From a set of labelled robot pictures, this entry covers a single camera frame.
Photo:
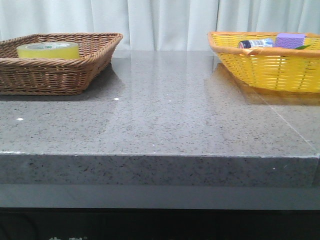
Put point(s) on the small black-capped bottle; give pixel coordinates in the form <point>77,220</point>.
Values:
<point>256,43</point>

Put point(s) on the yellow packing tape roll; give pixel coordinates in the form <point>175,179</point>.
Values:
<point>49,50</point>

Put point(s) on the green leaf toy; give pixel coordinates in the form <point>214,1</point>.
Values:
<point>302,47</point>

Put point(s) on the brown wicker basket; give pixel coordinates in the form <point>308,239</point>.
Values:
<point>55,77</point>

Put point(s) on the purple foam block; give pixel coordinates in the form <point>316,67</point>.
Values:
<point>289,40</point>

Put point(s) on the yellow woven basket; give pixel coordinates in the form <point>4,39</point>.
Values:
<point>271,68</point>

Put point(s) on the pale grey curtain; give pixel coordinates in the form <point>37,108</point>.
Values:
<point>158,25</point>

